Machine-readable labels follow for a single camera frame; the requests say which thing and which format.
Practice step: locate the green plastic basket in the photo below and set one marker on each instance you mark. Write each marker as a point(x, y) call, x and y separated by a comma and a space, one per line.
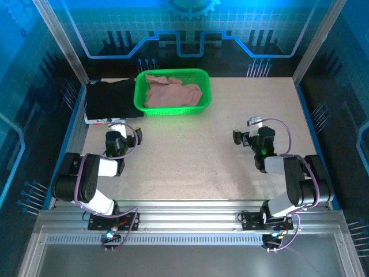
point(173, 111)

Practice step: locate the pink t-shirt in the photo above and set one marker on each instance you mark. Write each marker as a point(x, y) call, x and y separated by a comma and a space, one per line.
point(173, 93)

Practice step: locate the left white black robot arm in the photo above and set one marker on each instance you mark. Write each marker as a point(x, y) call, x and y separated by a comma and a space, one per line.
point(108, 167)

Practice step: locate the black folded t-shirt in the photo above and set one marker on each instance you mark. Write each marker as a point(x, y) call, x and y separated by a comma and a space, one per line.
point(111, 99)

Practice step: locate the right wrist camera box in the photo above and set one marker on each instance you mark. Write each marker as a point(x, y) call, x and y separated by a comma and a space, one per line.
point(256, 121)

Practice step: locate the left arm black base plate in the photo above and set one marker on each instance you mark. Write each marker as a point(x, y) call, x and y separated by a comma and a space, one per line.
point(98, 223)

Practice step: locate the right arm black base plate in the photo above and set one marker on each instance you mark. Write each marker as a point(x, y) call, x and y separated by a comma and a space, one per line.
point(253, 222)

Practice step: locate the aluminium mounting rail beam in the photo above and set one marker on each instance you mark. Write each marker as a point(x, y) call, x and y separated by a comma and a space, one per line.
point(187, 216)

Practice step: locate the black LED connector bracket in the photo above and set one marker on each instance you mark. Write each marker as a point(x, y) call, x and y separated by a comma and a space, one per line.
point(271, 241)
point(111, 241)

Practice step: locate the aluminium corner post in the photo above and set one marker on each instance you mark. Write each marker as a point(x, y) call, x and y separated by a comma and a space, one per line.
point(317, 40)
point(60, 40)

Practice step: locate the aluminium outer frame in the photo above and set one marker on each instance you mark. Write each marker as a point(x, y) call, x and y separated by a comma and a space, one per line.
point(30, 256)

